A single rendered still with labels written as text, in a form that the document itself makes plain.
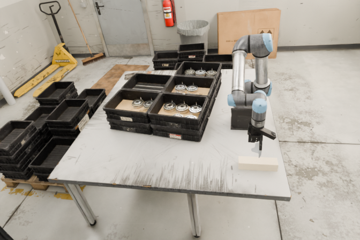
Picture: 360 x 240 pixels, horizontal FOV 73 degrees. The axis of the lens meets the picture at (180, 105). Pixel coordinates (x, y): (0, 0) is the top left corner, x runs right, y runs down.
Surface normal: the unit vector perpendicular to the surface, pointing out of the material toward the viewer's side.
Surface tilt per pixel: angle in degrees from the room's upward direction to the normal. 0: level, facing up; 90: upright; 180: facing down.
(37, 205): 0
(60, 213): 0
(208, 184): 0
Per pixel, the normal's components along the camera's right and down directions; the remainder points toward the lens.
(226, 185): -0.11, -0.81
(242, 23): -0.17, 0.45
